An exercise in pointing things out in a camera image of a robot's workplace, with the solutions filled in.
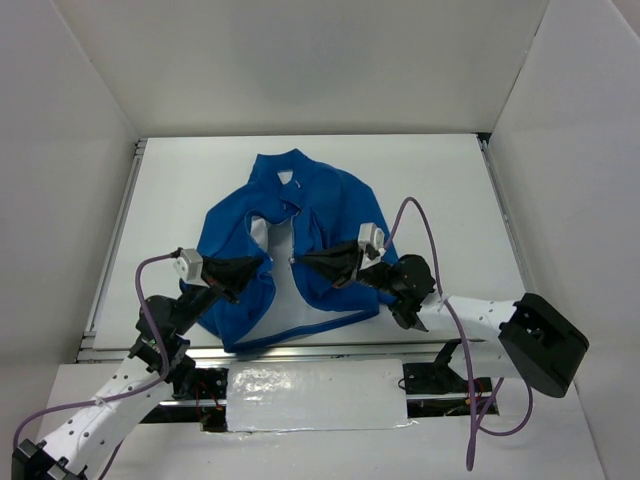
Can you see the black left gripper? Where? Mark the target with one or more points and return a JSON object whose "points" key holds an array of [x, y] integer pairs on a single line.
{"points": [[214, 279]]}

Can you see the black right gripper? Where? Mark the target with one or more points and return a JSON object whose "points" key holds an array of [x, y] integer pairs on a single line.
{"points": [[354, 265]]}

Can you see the blue zip jacket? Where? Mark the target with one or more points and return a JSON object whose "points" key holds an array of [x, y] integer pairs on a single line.
{"points": [[325, 207]]}

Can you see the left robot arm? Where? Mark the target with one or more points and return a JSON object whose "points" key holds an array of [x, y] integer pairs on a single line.
{"points": [[156, 367]]}

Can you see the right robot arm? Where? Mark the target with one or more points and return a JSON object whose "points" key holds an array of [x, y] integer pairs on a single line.
{"points": [[527, 338]]}

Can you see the white foil tape panel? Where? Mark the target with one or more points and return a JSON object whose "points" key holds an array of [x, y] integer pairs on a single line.
{"points": [[315, 396]]}

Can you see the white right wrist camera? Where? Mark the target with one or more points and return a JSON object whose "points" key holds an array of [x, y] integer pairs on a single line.
{"points": [[371, 241]]}

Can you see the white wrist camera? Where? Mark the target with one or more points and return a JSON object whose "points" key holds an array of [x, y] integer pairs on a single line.
{"points": [[189, 266], [371, 241]]}

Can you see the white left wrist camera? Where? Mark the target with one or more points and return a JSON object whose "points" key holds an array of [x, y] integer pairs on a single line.
{"points": [[189, 266]]}

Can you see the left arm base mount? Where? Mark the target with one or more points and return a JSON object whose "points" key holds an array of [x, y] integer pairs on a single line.
{"points": [[205, 406]]}

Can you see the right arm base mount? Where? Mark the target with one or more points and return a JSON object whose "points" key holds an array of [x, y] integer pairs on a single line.
{"points": [[433, 389]]}

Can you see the aluminium front rail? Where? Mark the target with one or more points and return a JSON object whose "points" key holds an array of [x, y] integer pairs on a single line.
{"points": [[320, 351]]}

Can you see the aluminium rail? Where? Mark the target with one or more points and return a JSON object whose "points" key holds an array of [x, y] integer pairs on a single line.
{"points": [[320, 351], [505, 187], [91, 328]]}

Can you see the aluminium left rail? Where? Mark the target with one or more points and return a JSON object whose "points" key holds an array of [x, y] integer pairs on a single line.
{"points": [[91, 328]]}

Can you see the aluminium right rail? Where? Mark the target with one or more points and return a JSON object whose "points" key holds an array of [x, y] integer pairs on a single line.
{"points": [[505, 187]]}

